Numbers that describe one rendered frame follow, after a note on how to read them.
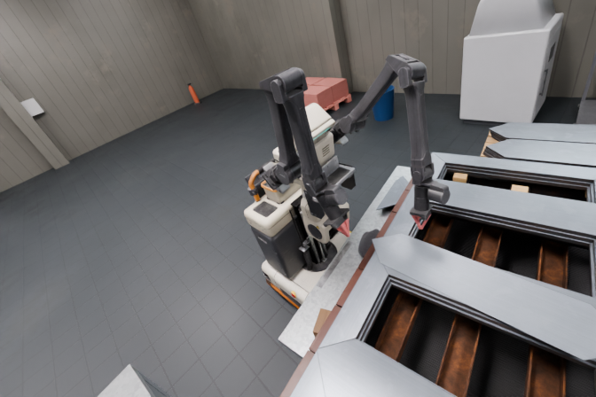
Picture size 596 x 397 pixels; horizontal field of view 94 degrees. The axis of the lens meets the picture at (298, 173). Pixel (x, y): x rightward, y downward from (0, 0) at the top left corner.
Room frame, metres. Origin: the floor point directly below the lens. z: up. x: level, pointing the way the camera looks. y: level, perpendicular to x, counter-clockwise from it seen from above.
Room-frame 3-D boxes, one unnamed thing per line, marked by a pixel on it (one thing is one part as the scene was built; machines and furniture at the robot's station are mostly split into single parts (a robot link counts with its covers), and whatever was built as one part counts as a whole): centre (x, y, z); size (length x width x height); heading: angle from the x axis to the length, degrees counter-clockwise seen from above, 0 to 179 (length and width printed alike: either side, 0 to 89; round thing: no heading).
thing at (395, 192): (1.23, -0.54, 0.70); 0.39 x 0.12 x 0.04; 133
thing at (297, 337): (1.01, -0.26, 0.67); 1.30 x 0.20 x 0.03; 133
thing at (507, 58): (2.80, -2.55, 0.72); 0.73 x 0.62 x 1.43; 36
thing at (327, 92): (5.09, -0.73, 0.21); 1.19 x 0.88 x 0.41; 36
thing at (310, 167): (0.85, -0.05, 1.40); 0.11 x 0.06 x 0.43; 125
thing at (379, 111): (3.75, -1.47, 0.23); 0.40 x 0.36 x 0.46; 30
